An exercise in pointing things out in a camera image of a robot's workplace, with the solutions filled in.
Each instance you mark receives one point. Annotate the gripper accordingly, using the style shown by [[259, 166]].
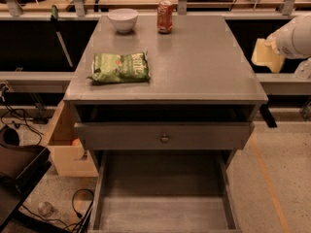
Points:
[[287, 40]]

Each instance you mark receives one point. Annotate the yellow sponge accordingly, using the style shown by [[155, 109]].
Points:
[[264, 56]]

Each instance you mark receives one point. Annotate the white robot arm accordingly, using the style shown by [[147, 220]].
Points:
[[293, 40]]

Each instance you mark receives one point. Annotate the round brass drawer knob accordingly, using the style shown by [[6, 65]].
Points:
[[164, 138]]

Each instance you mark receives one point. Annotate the grey top drawer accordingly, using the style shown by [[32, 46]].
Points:
[[145, 135]]

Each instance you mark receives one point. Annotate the grey open middle drawer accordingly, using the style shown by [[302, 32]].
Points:
[[162, 192]]

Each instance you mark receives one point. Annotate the grey wooden cabinet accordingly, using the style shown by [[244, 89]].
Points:
[[198, 73]]

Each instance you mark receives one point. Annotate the orange soda can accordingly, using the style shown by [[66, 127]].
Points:
[[164, 16]]

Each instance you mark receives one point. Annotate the white ceramic bowl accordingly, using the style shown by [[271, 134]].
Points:
[[123, 20]]

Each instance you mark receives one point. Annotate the green chips bag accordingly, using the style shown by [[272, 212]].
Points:
[[117, 68]]

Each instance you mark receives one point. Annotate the orange ball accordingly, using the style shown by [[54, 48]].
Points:
[[76, 142]]

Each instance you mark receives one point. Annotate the light wooden box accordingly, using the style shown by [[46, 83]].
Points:
[[68, 160]]

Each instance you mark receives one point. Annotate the black tray bin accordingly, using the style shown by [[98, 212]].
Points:
[[19, 166]]

